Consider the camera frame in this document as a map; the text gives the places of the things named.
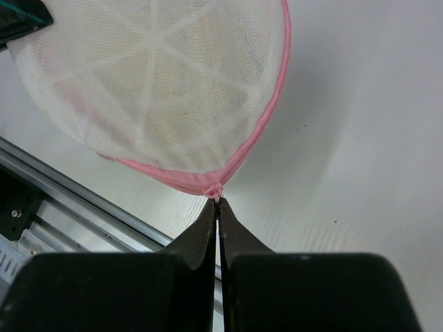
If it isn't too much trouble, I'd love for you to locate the aluminium mounting rail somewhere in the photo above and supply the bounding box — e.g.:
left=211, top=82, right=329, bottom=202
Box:
left=0, top=136, right=224, bottom=312

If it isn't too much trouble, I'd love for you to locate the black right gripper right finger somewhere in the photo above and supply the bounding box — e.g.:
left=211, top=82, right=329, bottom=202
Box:
left=217, top=199, right=422, bottom=331

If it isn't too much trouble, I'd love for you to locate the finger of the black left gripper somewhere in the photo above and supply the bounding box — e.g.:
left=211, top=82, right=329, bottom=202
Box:
left=0, top=0, right=54, bottom=47

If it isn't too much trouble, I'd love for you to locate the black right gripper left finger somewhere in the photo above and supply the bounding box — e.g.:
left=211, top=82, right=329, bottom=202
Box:
left=1, top=200, right=217, bottom=331

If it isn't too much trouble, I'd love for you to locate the white slotted cable duct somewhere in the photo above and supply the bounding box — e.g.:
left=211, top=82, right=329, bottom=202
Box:
left=0, top=237, right=32, bottom=284

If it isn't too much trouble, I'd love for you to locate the pink-trimmed mesh laundry bag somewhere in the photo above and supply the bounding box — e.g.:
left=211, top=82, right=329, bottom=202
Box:
left=3, top=1, right=291, bottom=200

